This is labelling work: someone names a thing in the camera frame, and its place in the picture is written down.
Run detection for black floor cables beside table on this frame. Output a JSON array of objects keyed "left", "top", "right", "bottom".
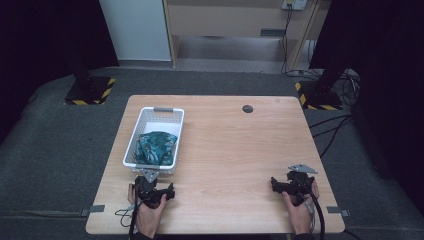
[{"left": 308, "top": 114, "right": 355, "bottom": 160}]

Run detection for dark curtain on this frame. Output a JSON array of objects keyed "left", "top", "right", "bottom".
[
  {"left": 0, "top": 0, "right": 120, "bottom": 144},
  {"left": 309, "top": 0, "right": 424, "bottom": 216}
]

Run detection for black stand with striped base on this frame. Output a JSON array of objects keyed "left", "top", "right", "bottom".
[
  {"left": 294, "top": 63, "right": 345, "bottom": 111},
  {"left": 63, "top": 46, "right": 117, "bottom": 106}
]

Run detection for black power strip cable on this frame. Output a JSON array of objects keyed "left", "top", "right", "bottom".
[{"left": 280, "top": 7, "right": 295, "bottom": 75}]

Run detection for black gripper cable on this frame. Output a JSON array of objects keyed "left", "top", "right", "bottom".
[
  {"left": 293, "top": 176, "right": 326, "bottom": 240},
  {"left": 128, "top": 185, "right": 139, "bottom": 240}
]

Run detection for light wooden shelf unit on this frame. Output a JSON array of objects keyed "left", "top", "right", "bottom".
[{"left": 162, "top": 0, "right": 323, "bottom": 72}]

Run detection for grey tape strip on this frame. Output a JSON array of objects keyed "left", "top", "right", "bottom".
[
  {"left": 79, "top": 204, "right": 106, "bottom": 217},
  {"left": 325, "top": 205, "right": 351, "bottom": 218}
]

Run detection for person's right hand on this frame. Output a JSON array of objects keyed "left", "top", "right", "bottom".
[{"left": 281, "top": 180, "right": 321, "bottom": 236}]

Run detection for teal patterned cloth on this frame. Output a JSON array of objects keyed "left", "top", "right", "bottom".
[{"left": 134, "top": 130, "right": 179, "bottom": 167}]

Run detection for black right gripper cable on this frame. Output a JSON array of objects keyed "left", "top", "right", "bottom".
[{"left": 293, "top": 176, "right": 326, "bottom": 240}]

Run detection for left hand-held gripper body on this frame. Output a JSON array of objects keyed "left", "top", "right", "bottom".
[{"left": 134, "top": 168, "right": 168, "bottom": 210}]

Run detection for white panel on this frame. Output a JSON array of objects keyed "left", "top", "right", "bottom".
[{"left": 98, "top": 0, "right": 173, "bottom": 62}]

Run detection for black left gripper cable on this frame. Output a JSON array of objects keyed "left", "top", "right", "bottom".
[{"left": 128, "top": 185, "right": 139, "bottom": 240}]

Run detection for thin grey cable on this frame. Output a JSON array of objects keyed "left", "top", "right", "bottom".
[
  {"left": 114, "top": 203, "right": 137, "bottom": 228},
  {"left": 303, "top": 198, "right": 317, "bottom": 234}
]

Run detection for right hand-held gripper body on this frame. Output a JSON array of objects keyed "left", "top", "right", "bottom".
[{"left": 285, "top": 162, "right": 319, "bottom": 205}]

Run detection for white plastic basket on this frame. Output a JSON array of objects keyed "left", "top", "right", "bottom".
[{"left": 122, "top": 106, "right": 185, "bottom": 176}]

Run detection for person's left hand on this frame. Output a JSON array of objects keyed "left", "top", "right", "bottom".
[{"left": 127, "top": 184, "right": 168, "bottom": 239}]

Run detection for white power strip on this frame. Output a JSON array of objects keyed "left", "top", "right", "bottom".
[{"left": 281, "top": 0, "right": 309, "bottom": 11}]

